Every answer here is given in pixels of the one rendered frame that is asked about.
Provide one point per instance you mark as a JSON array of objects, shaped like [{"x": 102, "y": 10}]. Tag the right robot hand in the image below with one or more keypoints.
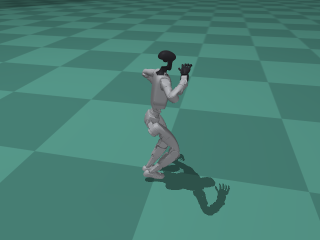
[{"x": 185, "y": 69}]

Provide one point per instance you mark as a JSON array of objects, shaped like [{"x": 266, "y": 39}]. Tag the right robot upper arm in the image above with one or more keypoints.
[{"x": 165, "y": 85}]

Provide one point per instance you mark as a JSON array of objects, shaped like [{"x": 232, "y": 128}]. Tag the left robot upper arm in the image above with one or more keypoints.
[{"x": 149, "y": 72}]

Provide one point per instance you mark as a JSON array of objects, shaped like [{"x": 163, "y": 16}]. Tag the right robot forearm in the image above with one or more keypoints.
[{"x": 179, "y": 89}]

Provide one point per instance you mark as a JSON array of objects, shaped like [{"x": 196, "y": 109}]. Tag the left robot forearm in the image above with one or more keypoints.
[{"x": 150, "y": 78}]

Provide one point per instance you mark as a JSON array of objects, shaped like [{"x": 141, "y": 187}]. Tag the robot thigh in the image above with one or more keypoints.
[
  {"x": 160, "y": 142},
  {"x": 165, "y": 135}
]

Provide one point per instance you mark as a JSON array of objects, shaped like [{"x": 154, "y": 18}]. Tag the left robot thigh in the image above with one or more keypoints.
[{"x": 160, "y": 142}]

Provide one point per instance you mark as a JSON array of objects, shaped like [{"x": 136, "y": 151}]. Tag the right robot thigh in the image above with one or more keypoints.
[{"x": 165, "y": 135}]

